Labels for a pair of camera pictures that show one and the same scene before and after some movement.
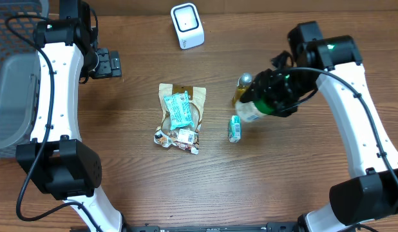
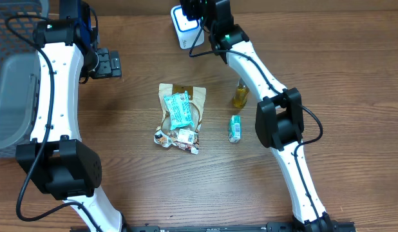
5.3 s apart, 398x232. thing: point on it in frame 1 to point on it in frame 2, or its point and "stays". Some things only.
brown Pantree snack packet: (196, 99) stays
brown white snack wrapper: (185, 138) stays
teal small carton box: (234, 129) stays
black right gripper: (261, 85) to (190, 8)
